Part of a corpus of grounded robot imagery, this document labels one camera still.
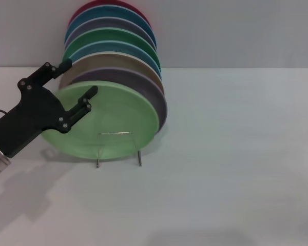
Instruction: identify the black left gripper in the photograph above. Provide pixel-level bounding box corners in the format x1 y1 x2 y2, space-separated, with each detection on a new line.
0 59 98 158

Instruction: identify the light green plate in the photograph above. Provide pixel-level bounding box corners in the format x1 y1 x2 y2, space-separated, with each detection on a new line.
40 80 159 159

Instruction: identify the lavender plate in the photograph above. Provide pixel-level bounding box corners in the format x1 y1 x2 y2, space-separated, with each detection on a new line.
70 67 168 135

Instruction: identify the maroon plate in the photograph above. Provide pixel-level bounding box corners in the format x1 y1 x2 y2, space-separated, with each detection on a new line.
68 0 152 29

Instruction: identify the blue plate, light-blue rim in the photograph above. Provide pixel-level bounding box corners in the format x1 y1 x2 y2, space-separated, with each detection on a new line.
62 39 162 77

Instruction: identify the grey-purple plate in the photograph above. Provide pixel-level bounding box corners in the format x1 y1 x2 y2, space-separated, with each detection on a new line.
64 17 157 49

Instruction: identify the teal blue plate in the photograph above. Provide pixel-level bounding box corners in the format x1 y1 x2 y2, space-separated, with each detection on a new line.
65 5 157 48

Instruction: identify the metal wire plate rack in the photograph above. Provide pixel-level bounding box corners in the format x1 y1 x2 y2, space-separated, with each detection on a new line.
96 131 142 169

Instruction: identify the dark green plate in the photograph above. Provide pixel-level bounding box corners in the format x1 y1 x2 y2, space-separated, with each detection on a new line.
62 27 161 70

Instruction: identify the beige plate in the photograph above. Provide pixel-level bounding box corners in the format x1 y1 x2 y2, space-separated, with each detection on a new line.
58 51 165 95

